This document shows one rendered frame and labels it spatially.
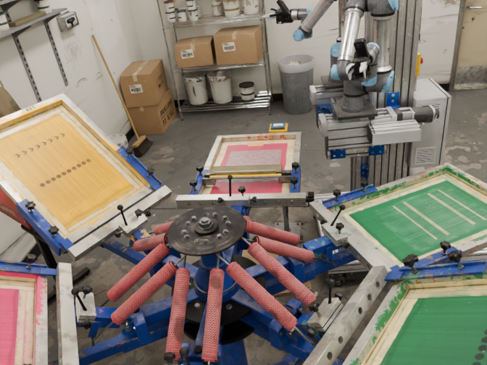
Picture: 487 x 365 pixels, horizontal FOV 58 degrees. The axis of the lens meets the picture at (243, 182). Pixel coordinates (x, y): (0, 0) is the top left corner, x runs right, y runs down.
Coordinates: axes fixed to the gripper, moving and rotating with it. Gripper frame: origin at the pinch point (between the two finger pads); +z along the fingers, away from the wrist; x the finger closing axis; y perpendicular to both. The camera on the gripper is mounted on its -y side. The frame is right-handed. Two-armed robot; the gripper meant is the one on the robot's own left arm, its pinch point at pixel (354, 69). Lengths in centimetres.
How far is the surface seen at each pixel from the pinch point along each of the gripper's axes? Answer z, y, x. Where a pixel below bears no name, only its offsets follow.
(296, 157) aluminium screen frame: -37, 62, 52
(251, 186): -5, 63, 68
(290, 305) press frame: 78, 60, 12
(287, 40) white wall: -357, 66, 181
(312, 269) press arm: 46, 73, 17
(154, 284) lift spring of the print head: 98, 39, 53
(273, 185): -10, 65, 57
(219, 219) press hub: 68, 31, 39
